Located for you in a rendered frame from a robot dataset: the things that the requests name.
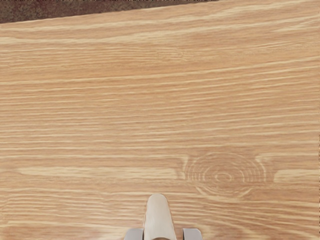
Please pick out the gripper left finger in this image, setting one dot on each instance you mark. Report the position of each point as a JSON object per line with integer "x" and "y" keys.
{"x": 133, "y": 235}

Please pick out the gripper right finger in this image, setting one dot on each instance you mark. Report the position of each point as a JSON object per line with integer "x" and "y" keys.
{"x": 192, "y": 235}

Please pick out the beige rounded object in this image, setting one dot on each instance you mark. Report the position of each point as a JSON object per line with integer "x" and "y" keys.
{"x": 158, "y": 217}

